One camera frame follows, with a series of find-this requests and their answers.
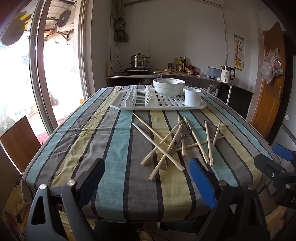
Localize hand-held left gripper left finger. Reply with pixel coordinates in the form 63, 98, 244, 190
25, 158, 106, 241

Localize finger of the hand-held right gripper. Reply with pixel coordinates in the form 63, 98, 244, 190
254, 153, 288, 184
272, 143, 296, 162

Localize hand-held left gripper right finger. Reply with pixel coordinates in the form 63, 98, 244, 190
189, 158, 271, 241

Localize group of wooden chopsticks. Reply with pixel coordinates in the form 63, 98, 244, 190
132, 113, 225, 181

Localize white utensil cup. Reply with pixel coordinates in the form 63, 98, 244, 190
184, 86, 201, 106

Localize person's right hand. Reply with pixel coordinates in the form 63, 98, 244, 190
266, 206, 287, 240

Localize striped tablecloth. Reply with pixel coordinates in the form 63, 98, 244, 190
22, 86, 281, 223

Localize metal fork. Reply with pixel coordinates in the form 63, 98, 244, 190
169, 122, 192, 157
161, 119, 195, 171

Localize wooden door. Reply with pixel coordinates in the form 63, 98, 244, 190
251, 22, 287, 138

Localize red floor mat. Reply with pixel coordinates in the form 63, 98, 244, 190
35, 118, 67, 145

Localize black cabinet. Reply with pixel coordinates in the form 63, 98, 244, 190
228, 84, 254, 119

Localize brown wooden chair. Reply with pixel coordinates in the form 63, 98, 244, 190
0, 115, 42, 174

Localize white plastic dish rack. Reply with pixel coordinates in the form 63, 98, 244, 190
109, 85, 208, 111

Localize hanging plastic bags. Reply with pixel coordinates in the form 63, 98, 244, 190
260, 47, 284, 85

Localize printed yellow cloth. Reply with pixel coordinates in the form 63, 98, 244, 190
0, 173, 70, 241

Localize shelf plastic bags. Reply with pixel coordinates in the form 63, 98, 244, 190
206, 83, 221, 97

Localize white electric kettle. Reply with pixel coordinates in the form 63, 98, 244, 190
220, 65, 236, 83

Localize steel kitchen counter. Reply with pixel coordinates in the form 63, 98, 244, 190
159, 71, 238, 106

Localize steel kitchen shelf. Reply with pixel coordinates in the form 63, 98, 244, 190
106, 72, 162, 88

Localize blue lid plastic box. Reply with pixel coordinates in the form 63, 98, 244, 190
207, 66, 222, 78

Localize wooden cutting board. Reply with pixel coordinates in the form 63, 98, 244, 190
153, 69, 188, 75

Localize black cooktop stove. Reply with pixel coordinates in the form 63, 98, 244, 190
124, 67, 152, 73

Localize sliding glass door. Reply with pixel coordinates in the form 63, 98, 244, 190
0, 0, 93, 149

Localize steel steamer pot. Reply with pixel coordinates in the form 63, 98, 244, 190
129, 52, 151, 68

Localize hanging olive cloth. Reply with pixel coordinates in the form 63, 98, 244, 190
112, 0, 129, 42

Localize outdoor air conditioner unit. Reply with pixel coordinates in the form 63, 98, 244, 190
55, 0, 78, 33

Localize black yellow window sticker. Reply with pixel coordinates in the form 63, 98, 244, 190
1, 11, 32, 46

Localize giraffe wall poster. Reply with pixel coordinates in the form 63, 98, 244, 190
233, 34, 245, 71

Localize grey wall cable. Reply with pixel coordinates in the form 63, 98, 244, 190
221, 6, 230, 67

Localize black wall power cable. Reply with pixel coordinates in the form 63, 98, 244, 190
111, 40, 124, 73

